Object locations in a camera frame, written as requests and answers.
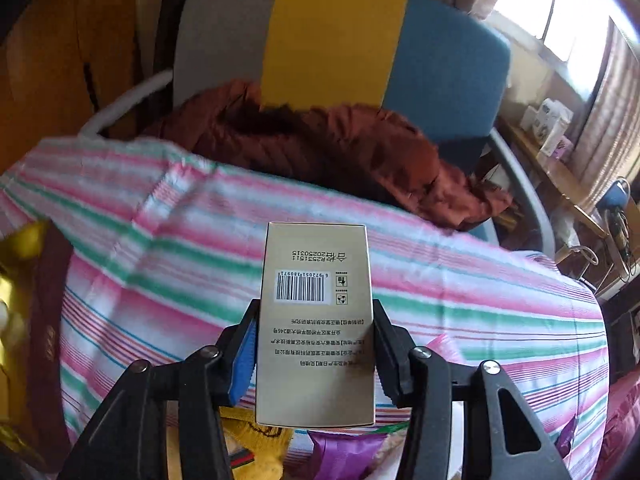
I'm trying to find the beige cardboard box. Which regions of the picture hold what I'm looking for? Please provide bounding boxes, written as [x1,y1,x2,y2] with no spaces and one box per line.
[255,222,375,429]

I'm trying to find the yellow knitted doll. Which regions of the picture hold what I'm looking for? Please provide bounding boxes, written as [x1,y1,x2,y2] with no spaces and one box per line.
[220,408,293,479]

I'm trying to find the gold metal tin box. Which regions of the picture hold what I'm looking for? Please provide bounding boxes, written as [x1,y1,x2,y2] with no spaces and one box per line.
[1,220,73,474]

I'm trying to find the striped pink green bedsheet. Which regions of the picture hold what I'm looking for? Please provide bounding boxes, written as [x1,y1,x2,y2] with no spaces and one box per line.
[1,136,610,479]

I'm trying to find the dark red jacket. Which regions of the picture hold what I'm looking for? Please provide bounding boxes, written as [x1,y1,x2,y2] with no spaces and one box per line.
[144,79,513,231]

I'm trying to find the wooden side shelf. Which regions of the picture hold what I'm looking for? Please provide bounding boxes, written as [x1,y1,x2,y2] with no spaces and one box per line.
[496,116,608,240]

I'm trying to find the red cloth at edge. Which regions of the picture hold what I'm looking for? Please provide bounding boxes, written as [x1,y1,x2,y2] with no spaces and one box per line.
[593,366,639,479]

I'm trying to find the white boxes on shelf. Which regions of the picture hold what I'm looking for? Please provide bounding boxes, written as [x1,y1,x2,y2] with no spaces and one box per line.
[520,98,574,160]

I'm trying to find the patterned beige curtain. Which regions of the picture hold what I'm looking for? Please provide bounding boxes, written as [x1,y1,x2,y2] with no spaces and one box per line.
[444,0,639,209]

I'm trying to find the grey yellow blue chair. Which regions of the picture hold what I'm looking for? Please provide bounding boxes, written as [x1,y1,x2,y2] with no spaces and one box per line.
[81,0,555,256]

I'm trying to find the brown wooden wardrobe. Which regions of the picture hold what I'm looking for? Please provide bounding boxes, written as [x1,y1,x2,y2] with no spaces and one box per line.
[1,0,140,169]

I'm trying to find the black rolled mat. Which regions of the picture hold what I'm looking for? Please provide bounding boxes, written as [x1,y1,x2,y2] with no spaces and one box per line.
[152,0,204,106]

